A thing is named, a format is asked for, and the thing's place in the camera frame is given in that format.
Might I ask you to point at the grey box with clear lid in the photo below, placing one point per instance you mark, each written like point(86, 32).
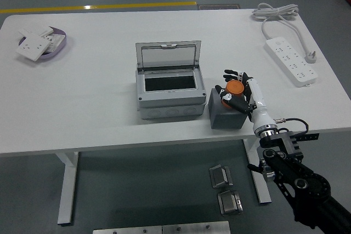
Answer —
point(170, 105)

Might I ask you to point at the white wall switch panel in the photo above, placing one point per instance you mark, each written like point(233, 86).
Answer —
point(35, 29)

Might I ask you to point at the grey metal plate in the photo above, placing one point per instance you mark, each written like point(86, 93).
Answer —
point(194, 228)

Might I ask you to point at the white table leg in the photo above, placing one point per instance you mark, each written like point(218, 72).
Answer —
point(263, 195)
point(67, 190)

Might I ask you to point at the white socket panel with label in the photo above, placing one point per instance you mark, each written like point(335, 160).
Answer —
point(56, 40)

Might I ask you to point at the orange cylinder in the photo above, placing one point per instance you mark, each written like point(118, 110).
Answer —
point(235, 87)

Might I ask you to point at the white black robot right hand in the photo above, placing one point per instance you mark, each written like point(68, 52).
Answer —
point(259, 108)

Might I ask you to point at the purple oval tray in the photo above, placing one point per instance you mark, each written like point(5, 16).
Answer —
point(61, 47)

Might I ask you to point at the grey cube with round hole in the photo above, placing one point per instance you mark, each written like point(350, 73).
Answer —
point(227, 120)

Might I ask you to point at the large white wall socket panel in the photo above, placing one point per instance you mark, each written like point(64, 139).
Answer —
point(31, 46)

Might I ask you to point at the black under-table bracket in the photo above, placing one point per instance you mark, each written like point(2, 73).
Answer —
point(311, 136)

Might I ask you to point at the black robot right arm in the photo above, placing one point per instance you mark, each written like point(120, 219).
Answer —
point(301, 182)

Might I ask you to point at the brown floor cover plate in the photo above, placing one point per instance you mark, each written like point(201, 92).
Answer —
point(219, 6)

